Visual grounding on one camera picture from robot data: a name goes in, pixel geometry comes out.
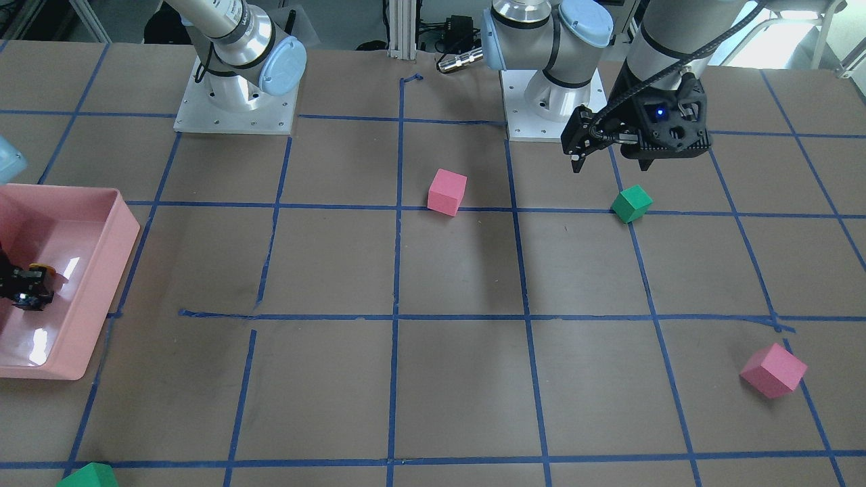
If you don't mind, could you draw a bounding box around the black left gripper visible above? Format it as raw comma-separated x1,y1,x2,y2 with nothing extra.
560,73,712,175

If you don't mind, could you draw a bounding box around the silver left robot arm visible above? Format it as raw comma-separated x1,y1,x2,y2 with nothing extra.
480,1,847,172

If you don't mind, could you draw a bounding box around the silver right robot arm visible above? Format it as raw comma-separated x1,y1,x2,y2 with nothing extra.
169,1,307,116

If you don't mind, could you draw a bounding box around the green foam cube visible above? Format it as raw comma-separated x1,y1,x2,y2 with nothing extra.
56,463,120,487
610,185,654,224

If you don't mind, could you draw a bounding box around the pink foam cube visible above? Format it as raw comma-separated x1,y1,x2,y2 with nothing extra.
739,343,808,400
426,168,468,218

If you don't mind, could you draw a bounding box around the pink plastic bin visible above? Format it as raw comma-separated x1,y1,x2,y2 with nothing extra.
1,184,140,380

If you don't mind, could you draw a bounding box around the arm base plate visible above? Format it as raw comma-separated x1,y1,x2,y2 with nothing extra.
173,59,299,136
500,69,607,143

